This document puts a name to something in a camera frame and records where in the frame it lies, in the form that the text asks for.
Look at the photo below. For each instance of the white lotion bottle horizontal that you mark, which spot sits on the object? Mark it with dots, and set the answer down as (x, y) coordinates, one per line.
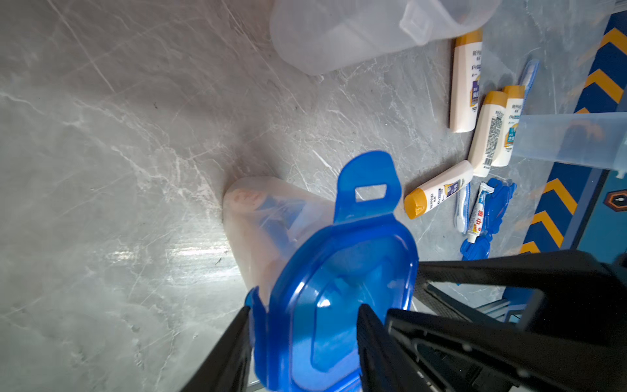
(432, 193)

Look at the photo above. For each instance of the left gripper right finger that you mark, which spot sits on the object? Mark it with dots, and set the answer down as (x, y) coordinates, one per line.
(385, 366)

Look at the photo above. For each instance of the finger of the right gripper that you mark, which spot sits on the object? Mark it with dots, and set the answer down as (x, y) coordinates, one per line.
(574, 296)
(541, 363)

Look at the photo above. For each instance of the clear plastic cup front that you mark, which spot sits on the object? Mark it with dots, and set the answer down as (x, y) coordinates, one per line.
(266, 220)

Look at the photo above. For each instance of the white bottle yellow cap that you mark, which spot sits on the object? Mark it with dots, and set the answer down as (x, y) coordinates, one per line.
(466, 74)

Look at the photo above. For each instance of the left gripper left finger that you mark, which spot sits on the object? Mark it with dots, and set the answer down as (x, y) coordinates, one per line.
(228, 365)

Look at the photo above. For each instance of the blue toothbrush back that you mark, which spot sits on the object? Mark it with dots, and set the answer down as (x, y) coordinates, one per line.
(528, 76)

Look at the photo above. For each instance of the blue toothbrush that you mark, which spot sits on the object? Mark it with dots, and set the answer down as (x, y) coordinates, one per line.
(462, 211)
(528, 76)

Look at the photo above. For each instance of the toothpaste tube right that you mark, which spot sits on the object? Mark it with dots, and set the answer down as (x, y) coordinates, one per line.
(478, 216)

